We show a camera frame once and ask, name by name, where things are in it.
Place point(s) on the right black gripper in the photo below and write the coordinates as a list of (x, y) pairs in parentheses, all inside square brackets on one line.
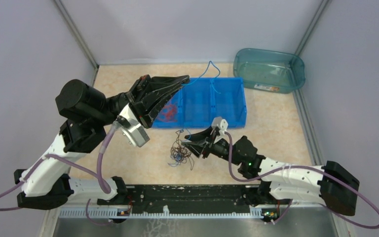
[(197, 147)]

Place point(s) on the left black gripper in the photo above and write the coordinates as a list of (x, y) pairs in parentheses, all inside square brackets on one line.
[(144, 93)]

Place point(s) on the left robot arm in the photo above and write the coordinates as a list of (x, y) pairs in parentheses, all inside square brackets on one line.
[(92, 119)]

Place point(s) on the white toothed cable strip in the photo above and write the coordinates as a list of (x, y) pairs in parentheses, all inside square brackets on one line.
[(114, 213)]

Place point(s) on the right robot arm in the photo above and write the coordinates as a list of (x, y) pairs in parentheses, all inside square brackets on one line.
[(330, 184)]

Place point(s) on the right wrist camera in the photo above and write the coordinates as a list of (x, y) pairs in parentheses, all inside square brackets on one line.
[(221, 124)]

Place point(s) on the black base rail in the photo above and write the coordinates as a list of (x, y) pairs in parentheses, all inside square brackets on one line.
[(194, 199)]

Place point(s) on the teal transparent plastic tub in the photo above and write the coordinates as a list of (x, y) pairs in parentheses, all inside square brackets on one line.
[(268, 70)]

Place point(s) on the blue three-compartment bin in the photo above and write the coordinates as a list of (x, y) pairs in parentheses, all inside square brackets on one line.
[(196, 105)]

